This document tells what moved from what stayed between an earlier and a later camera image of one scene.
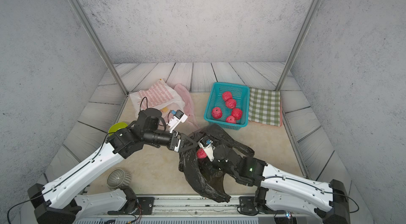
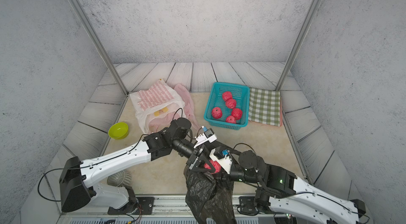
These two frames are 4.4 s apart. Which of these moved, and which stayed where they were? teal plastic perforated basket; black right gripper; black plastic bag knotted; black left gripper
Moved: black plastic bag knotted; black left gripper
Stayed: black right gripper; teal plastic perforated basket
